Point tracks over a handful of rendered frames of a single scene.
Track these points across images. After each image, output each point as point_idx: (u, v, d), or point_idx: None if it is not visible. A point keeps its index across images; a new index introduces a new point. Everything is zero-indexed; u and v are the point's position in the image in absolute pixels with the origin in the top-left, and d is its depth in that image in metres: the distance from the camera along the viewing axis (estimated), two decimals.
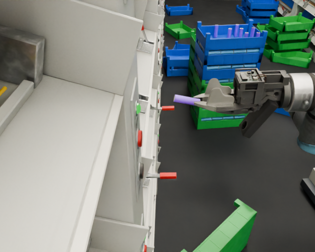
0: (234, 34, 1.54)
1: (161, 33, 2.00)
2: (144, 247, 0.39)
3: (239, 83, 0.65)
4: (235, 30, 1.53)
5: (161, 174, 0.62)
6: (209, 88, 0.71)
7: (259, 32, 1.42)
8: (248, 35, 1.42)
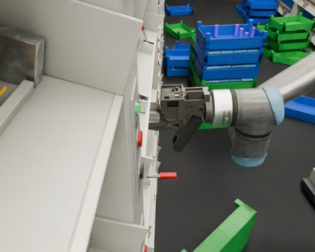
0: (234, 34, 1.54)
1: (161, 33, 2.00)
2: (144, 247, 0.39)
3: (161, 101, 0.66)
4: (235, 30, 1.53)
5: (161, 174, 0.62)
6: None
7: None
8: (248, 35, 1.42)
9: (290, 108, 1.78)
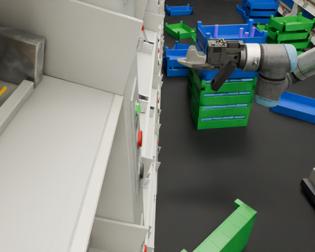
0: None
1: (161, 33, 2.00)
2: (144, 247, 0.39)
3: (209, 47, 0.91)
4: None
5: None
6: (189, 52, 0.97)
7: None
8: (248, 35, 1.42)
9: (290, 108, 1.78)
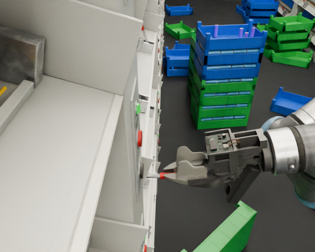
0: None
1: (161, 33, 2.00)
2: (144, 247, 0.39)
3: (207, 155, 0.55)
4: None
5: (161, 174, 0.62)
6: (179, 156, 0.62)
7: None
8: (248, 35, 1.42)
9: (290, 108, 1.78)
